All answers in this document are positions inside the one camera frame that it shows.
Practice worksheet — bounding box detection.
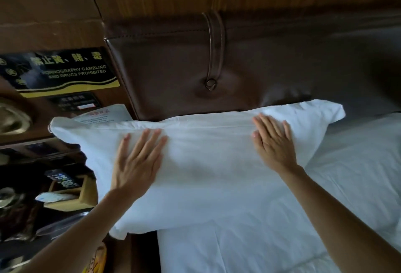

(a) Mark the brown leather headboard strap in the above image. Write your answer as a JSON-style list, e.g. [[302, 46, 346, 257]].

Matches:
[[202, 11, 226, 92]]

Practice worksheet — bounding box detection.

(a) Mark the black remote control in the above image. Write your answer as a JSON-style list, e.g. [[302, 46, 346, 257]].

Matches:
[[43, 169, 81, 190]]

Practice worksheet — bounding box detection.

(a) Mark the person's right hand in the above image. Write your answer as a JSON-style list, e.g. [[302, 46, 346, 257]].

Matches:
[[251, 113, 303, 178]]

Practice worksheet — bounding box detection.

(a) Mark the clear acrylic holder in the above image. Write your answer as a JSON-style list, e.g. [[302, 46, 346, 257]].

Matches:
[[36, 212, 91, 240]]

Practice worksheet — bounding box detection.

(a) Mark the small grey cup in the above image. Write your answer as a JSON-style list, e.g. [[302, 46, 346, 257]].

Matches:
[[0, 187, 18, 209]]

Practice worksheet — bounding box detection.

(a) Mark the brown leather headboard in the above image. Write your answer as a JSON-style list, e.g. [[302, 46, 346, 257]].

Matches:
[[105, 8, 401, 123]]

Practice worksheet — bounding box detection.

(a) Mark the white bed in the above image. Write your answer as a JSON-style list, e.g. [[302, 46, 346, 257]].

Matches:
[[156, 112, 401, 273]]

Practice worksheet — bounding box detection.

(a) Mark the person's left hand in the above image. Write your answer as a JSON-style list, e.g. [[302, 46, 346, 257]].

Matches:
[[110, 128, 168, 203]]

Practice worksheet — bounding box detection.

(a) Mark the white paper card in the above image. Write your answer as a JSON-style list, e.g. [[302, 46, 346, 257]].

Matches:
[[74, 103, 134, 125]]

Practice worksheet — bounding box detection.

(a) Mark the white pillow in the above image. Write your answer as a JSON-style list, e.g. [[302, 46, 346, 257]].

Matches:
[[48, 99, 346, 240]]

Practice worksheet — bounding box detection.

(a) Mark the white tissue packet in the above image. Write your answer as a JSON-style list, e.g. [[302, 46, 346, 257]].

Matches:
[[35, 191, 77, 204]]

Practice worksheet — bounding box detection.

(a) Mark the black yellow warning sign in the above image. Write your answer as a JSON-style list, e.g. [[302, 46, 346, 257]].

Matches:
[[0, 47, 121, 98]]

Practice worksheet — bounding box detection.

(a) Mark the person's right forearm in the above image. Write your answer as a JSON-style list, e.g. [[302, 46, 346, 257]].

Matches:
[[279, 166, 401, 273]]

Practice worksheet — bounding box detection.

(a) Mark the small black plaque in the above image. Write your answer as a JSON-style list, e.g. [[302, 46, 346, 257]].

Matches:
[[47, 92, 102, 113]]

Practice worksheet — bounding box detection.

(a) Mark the yellow drink bottle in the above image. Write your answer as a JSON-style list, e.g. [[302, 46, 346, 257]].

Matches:
[[83, 243, 107, 273]]

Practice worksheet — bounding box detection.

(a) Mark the wooden tissue box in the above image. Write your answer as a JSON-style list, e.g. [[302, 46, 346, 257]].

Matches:
[[43, 174, 98, 212]]

